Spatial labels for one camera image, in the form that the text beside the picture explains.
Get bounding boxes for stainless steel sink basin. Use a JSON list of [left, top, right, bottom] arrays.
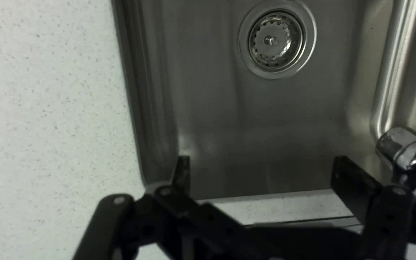
[[111, 0, 416, 218]]

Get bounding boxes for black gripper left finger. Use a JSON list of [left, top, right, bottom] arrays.
[[72, 156, 247, 260]]

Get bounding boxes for sink drain strainer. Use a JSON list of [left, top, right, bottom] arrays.
[[237, 0, 318, 80]]

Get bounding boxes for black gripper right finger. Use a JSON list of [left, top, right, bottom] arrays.
[[331, 156, 416, 260]]

